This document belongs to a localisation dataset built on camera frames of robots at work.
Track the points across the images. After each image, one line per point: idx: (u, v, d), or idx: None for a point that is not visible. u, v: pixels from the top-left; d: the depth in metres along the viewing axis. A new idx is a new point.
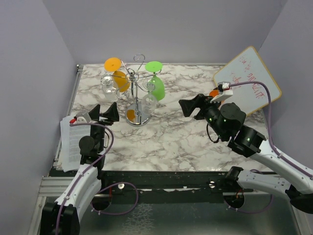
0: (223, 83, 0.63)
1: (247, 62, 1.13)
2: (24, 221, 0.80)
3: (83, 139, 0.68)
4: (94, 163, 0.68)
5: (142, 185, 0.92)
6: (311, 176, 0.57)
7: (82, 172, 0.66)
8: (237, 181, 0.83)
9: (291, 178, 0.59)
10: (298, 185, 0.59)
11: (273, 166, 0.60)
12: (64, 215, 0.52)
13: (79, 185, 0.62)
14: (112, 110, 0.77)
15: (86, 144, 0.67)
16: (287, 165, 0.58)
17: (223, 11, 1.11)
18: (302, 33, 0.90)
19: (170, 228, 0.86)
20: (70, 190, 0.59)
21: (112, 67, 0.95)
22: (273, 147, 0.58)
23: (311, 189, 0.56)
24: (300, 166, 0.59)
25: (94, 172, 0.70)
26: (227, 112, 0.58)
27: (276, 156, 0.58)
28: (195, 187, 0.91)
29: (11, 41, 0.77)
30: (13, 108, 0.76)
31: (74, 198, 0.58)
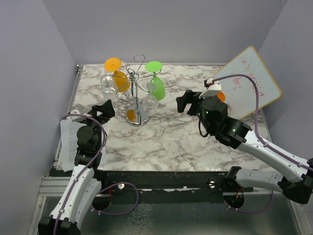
0: (207, 79, 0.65)
1: (247, 62, 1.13)
2: (23, 221, 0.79)
3: (81, 129, 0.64)
4: (89, 164, 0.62)
5: (142, 185, 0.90)
6: (298, 164, 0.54)
7: (77, 177, 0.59)
8: (236, 179, 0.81)
9: (279, 167, 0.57)
10: (286, 174, 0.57)
11: (259, 155, 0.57)
12: (61, 228, 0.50)
13: (75, 194, 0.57)
14: (106, 105, 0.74)
15: (83, 134, 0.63)
16: (274, 154, 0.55)
17: (223, 11, 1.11)
18: (302, 33, 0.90)
19: (169, 228, 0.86)
20: (64, 202, 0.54)
21: (112, 67, 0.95)
22: (259, 136, 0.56)
23: (299, 176, 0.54)
24: (287, 153, 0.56)
25: (90, 174, 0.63)
26: (208, 104, 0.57)
27: (261, 146, 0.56)
28: (195, 187, 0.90)
29: (11, 41, 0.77)
30: (13, 108, 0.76)
31: (69, 210, 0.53)
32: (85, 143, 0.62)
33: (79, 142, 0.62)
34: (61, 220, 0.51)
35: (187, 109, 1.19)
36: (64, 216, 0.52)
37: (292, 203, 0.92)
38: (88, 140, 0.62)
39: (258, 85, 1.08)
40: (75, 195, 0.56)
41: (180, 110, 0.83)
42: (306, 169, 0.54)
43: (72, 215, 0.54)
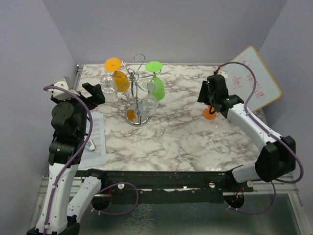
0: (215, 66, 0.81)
1: (247, 62, 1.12)
2: (23, 221, 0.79)
3: (58, 107, 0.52)
4: (67, 164, 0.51)
5: (143, 185, 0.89)
6: (270, 133, 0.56)
7: (55, 183, 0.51)
8: (233, 171, 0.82)
9: (252, 136, 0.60)
10: (257, 143, 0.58)
11: (241, 125, 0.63)
12: None
13: (57, 203, 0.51)
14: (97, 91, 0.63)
15: (60, 112, 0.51)
16: (252, 123, 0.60)
17: (223, 11, 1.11)
18: (302, 33, 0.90)
19: (170, 228, 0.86)
20: (48, 215, 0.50)
21: (112, 67, 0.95)
22: (246, 107, 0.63)
23: (263, 142, 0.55)
24: (264, 125, 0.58)
25: (72, 173, 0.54)
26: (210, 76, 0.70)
27: (244, 114, 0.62)
28: (195, 187, 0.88)
29: (11, 43, 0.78)
30: (13, 108, 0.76)
31: (55, 223, 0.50)
32: (61, 123, 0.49)
33: (54, 123, 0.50)
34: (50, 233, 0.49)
35: (187, 109, 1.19)
36: (52, 229, 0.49)
37: (292, 203, 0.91)
38: (65, 120, 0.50)
39: (259, 85, 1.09)
40: (57, 203, 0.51)
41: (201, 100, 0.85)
42: (275, 139, 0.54)
43: (60, 224, 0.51)
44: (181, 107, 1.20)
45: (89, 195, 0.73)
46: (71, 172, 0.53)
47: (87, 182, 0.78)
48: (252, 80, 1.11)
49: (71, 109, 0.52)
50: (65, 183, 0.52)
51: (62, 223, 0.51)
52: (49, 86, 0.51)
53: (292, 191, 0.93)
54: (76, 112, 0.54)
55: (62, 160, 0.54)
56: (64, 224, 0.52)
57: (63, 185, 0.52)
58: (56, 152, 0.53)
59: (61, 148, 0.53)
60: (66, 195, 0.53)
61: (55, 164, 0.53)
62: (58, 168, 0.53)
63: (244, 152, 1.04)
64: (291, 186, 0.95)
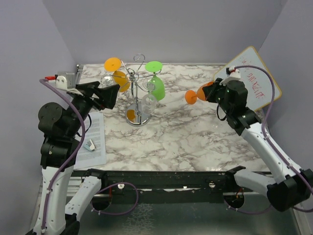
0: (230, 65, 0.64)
1: (247, 62, 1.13)
2: (23, 221, 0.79)
3: (45, 108, 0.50)
4: (61, 168, 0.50)
5: (143, 185, 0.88)
6: (289, 165, 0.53)
7: (49, 188, 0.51)
8: (235, 175, 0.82)
9: (269, 163, 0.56)
10: (274, 172, 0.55)
11: (256, 147, 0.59)
12: None
13: (54, 207, 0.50)
14: (108, 91, 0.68)
15: (48, 114, 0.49)
16: (269, 149, 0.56)
17: (223, 11, 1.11)
18: (302, 33, 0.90)
19: (170, 228, 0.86)
20: (44, 220, 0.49)
21: (111, 67, 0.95)
22: (264, 129, 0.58)
23: (282, 175, 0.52)
24: (283, 154, 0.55)
25: (67, 175, 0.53)
26: (232, 84, 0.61)
27: (261, 137, 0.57)
28: (195, 187, 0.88)
29: (11, 42, 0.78)
30: (13, 108, 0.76)
31: (52, 227, 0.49)
32: (50, 127, 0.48)
33: (43, 127, 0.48)
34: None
35: (187, 109, 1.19)
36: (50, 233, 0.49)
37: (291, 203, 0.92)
38: (54, 123, 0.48)
39: (259, 85, 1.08)
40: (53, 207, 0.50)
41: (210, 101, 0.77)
42: (295, 173, 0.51)
43: (58, 227, 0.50)
44: (181, 107, 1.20)
45: (89, 194, 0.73)
46: (65, 175, 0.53)
47: (87, 182, 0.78)
48: (252, 80, 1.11)
49: (59, 111, 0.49)
50: (60, 186, 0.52)
51: (60, 226, 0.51)
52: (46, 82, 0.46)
53: None
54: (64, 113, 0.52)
55: (55, 162, 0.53)
56: (62, 226, 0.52)
57: (58, 188, 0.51)
58: (49, 154, 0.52)
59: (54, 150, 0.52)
60: (62, 198, 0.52)
61: (47, 168, 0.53)
62: (52, 171, 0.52)
63: (244, 152, 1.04)
64: None
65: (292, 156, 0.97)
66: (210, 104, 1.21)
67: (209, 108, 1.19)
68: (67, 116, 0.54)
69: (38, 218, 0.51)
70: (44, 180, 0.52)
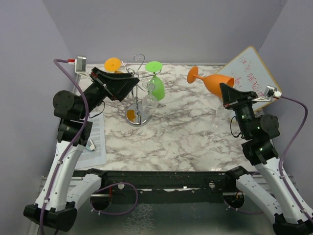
0: (276, 92, 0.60)
1: (247, 62, 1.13)
2: (23, 221, 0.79)
3: (58, 97, 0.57)
4: (73, 141, 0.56)
5: (143, 186, 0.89)
6: (302, 209, 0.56)
7: (60, 159, 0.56)
8: (236, 180, 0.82)
9: (281, 201, 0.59)
10: (285, 211, 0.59)
11: (270, 183, 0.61)
12: (48, 217, 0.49)
13: (59, 180, 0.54)
14: (122, 82, 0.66)
15: (62, 103, 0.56)
16: (284, 189, 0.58)
17: (223, 10, 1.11)
18: (302, 32, 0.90)
19: (170, 228, 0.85)
20: (49, 190, 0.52)
21: (112, 67, 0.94)
22: (280, 167, 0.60)
23: (295, 219, 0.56)
24: (297, 196, 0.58)
25: (78, 152, 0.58)
26: (265, 122, 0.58)
27: (278, 176, 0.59)
28: (195, 187, 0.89)
29: (11, 42, 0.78)
30: (13, 107, 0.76)
31: (55, 199, 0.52)
32: (64, 114, 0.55)
33: (58, 114, 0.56)
34: (48, 209, 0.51)
35: (187, 109, 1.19)
36: (50, 206, 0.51)
37: None
38: (67, 111, 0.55)
39: (259, 85, 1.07)
40: (60, 180, 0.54)
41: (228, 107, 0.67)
42: (306, 218, 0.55)
43: (59, 202, 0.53)
44: (181, 107, 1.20)
45: (88, 189, 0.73)
46: (77, 150, 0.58)
47: (87, 178, 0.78)
48: (252, 80, 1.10)
49: (71, 99, 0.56)
50: (70, 161, 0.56)
51: (62, 201, 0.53)
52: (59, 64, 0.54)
53: None
54: (78, 102, 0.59)
55: (69, 137, 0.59)
56: (62, 204, 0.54)
57: (68, 162, 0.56)
58: (65, 130, 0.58)
59: (68, 128, 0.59)
60: (69, 173, 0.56)
61: (62, 141, 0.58)
62: (64, 145, 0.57)
63: None
64: None
65: (292, 155, 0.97)
66: (209, 104, 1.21)
67: (209, 108, 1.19)
68: (80, 104, 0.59)
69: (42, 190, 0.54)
70: (56, 153, 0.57)
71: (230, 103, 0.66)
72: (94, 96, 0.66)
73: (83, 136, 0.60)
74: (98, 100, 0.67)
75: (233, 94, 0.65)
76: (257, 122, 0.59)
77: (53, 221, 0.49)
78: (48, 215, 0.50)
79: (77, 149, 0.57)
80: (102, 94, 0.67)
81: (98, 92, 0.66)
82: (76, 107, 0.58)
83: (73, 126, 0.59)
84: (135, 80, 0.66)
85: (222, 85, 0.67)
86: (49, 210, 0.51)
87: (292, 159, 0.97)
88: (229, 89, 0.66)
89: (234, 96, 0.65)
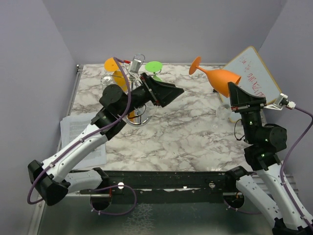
0: (290, 102, 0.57)
1: (247, 62, 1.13)
2: (23, 221, 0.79)
3: (110, 87, 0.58)
4: (101, 130, 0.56)
5: (142, 186, 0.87)
6: (302, 215, 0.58)
7: (83, 138, 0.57)
8: (236, 181, 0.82)
9: (281, 208, 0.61)
10: (286, 217, 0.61)
11: (272, 189, 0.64)
12: (42, 182, 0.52)
13: (72, 155, 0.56)
14: (167, 90, 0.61)
15: (110, 94, 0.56)
16: (285, 195, 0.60)
17: (224, 10, 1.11)
18: (303, 32, 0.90)
19: (170, 228, 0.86)
20: (58, 159, 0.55)
21: (112, 67, 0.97)
22: (282, 173, 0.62)
23: (295, 225, 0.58)
24: (298, 203, 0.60)
25: (100, 141, 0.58)
26: (274, 135, 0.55)
27: (279, 182, 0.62)
28: (195, 187, 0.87)
29: (11, 42, 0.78)
30: (13, 108, 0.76)
31: (58, 169, 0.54)
32: (106, 105, 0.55)
33: (103, 102, 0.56)
34: (47, 174, 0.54)
35: (187, 109, 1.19)
36: (50, 173, 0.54)
37: None
38: (110, 104, 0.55)
39: (259, 85, 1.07)
40: (71, 155, 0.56)
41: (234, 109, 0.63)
42: (306, 224, 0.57)
43: (59, 174, 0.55)
44: (181, 107, 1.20)
45: (87, 182, 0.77)
46: (100, 138, 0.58)
47: (91, 173, 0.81)
48: (252, 80, 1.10)
49: (119, 95, 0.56)
50: (90, 144, 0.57)
51: (62, 174, 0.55)
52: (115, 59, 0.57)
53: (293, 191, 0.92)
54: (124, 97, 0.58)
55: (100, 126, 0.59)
56: (61, 177, 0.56)
57: (87, 144, 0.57)
58: (101, 118, 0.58)
59: (104, 118, 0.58)
60: (82, 153, 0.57)
61: (94, 124, 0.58)
62: (92, 128, 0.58)
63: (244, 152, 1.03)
64: (291, 185, 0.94)
65: (292, 155, 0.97)
66: (209, 104, 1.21)
67: (209, 108, 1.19)
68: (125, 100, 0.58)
69: (53, 155, 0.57)
70: (84, 130, 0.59)
71: (238, 106, 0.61)
72: (138, 100, 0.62)
73: (111, 130, 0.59)
74: (141, 102, 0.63)
75: (242, 97, 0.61)
76: (265, 132, 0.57)
77: (44, 187, 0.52)
78: (45, 179, 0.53)
79: (100, 137, 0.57)
80: (146, 97, 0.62)
81: (144, 94, 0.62)
82: (120, 104, 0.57)
83: (109, 117, 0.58)
84: (180, 89, 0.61)
85: (232, 85, 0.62)
86: (48, 175, 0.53)
87: (291, 159, 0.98)
88: (239, 91, 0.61)
89: (243, 99, 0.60)
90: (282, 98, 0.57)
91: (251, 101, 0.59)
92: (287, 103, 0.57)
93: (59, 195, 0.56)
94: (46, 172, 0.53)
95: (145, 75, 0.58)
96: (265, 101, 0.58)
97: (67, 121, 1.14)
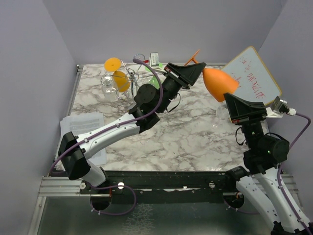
0: (292, 110, 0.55)
1: (247, 62, 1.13)
2: (24, 221, 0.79)
3: (145, 87, 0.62)
4: (136, 120, 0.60)
5: (142, 186, 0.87)
6: (299, 218, 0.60)
7: (120, 124, 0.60)
8: (236, 181, 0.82)
9: (279, 210, 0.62)
10: (283, 220, 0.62)
11: (269, 193, 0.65)
12: (73, 154, 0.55)
13: (105, 136, 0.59)
14: (190, 69, 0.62)
15: (145, 93, 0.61)
16: (282, 199, 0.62)
17: (224, 10, 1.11)
18: (303, 32, 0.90)
19: (170, 228, 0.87)
20: (94, 136, 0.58)
21: (112, 67, 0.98)
22: (279, 176, 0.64)
23: (292, 228, 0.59)
24: (295, 206, 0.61)
25: (132, 130, 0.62)
26: (278, 149, 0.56)
27: (276, 186, 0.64)
28: (195, 187, 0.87)
29: (11, 42, 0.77)
30: (12, 108, 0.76)
31: (91, 145, 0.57)
32: (140, 103, 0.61)
33: (137, 100, 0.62)
34: (79, 147, 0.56)
35: (187, 109, 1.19)
36: (83, 147, 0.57)
37: None
38: (144, 103, 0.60)
39: (259, 85, 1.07)
40: (106, 136, 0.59)
41: (232, 119, 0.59)
42: (303, 227, 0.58)
43: (90, 151, 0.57)
44: (181, 107, 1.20)
45: (97, 174, 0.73)
46: (133, 129, 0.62)
47: (99, 168, 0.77)
48: (252, 80, 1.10)
49: (152, 95, 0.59)
50: (123, 131, 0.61)
51: (92, 152, 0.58)
52: (140, 60, 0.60)
53: (293, 191, 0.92)
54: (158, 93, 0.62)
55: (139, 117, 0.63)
56: (90, 154, 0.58)
57: (122, 130, 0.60)
58: (136, 111, 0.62)
59: (141, 111, 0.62)
60: (115, 137, 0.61)
61: (131, 114, 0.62)
62: (128, 117, 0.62)
63: None
64: (291, 185, 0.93)
65: (293, 155, 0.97)
66: (209, 104, 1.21)
67: (209, 108, 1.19)
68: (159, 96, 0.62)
69: (88, 132, 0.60)
70: (120, 118, 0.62)
71: (239, 119, 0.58)
72: (171, 89, 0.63)
73: (145, 125, 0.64)
74: (174, 93, 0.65)
75: (242, 109, 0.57)
76: (269, 145, 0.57)
77: (74, 158, 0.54)
78: (76, 151, 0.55)
79: (134, 128, 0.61)
80: (177, 85, 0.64)
81: (173, 83, 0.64)
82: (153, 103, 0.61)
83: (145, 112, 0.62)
84: (203, 63, 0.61)
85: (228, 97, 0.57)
86: (80, 148, 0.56)
87: (292, 159, 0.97)
88: (237, 103, 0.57)
89: (243, 111, 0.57)
90: (282, 105, 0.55)
91: (252, 112, 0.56)
92: (288, 110, 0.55)
93: (78, 173, 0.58)
94: (79, 145, 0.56)
95: (167, 65, 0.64)
96: (265, 110, 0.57)
97: (67, 121, 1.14)
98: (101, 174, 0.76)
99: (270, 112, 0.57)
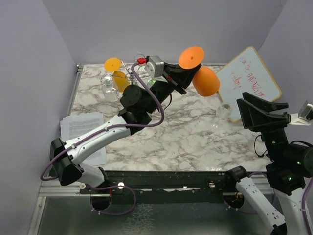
0: None
1: (247, 62, 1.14)
2: (24, 221, 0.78)
3: (131, 88, 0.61)
4: (126, 125, 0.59)
5: (143, 186, 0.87)
6: None
7: (108, 128, 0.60)
8: (236, 182, 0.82)
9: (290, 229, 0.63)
10: None
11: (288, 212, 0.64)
12: (61, 161, 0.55)
13: (93, 142, 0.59)
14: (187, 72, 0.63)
15: (130, 96, 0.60)
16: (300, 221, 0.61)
17: (224, 9, 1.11)
18: (303, 31, 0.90)
19: (169, 227, 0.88)
20: (80, 142, 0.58)
21: (112, 67, 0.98)
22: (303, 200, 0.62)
23: None
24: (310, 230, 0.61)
25: (123, 133, 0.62)
26: (308, 159, 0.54)
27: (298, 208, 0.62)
28: (195, 187, 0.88)
29: (11, 41, 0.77)
30: (12, 107, 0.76)
31: (79, 151, 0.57)
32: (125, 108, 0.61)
33: (122, 102, 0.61)
34: (68, 153, 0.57)
35: (187, 109, 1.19)
36: (71, 153, 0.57)
37: None
38: (128, 105, 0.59)
39: (259, 84, 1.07)
40: (94, 141, 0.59)
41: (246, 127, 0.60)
42: None
43: (79, 156, 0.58)
44: (181, 107, 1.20)
45: (94, 176, 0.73)
46: (123, 131, 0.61)
47: (98, 171, 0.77)
48: (252, 80, 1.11)
49: (137, 97, 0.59)
50: (113, 134, 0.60)
51: (81, 157, 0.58)
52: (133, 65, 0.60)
53: None
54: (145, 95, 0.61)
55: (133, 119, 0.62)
56: (79, 159, 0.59)
57: (111, 134, 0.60)
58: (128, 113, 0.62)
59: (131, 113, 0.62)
60: (104, 142, 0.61)
61: (121, 116, 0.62)
62: (118, 120, 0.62)
63: (244, 152, 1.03)
64: None
65: None
66: (209, 104, 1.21)
67: (209, 108, 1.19)
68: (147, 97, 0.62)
69: (76, 137, 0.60)
70: (109, 121, 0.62)
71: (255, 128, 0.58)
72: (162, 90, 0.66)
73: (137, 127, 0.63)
74: (166, 94, 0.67)
75: (257, 120, 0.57)
76: (298, 155, 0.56)
77: (62, 165, 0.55)
78: (64, 158, 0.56)
79: (123, 130, 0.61)
80: (168, 87, 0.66)
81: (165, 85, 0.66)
82: (145, 104, 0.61)
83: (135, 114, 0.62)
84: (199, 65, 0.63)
85: (244, 106, 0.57)
86: (68, 155, 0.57)
87: None
88: (253, 113, 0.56)
89: (260, 121, 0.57)
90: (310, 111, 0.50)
91: (270, 123, 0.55)
92: None
93: (70, 178, 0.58)
94: (67, 152, 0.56)
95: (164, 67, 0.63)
96: (287, 121, 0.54)
97: (66, 121, 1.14)
98: (99, 174, 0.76)
99: (295, 119, 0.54)
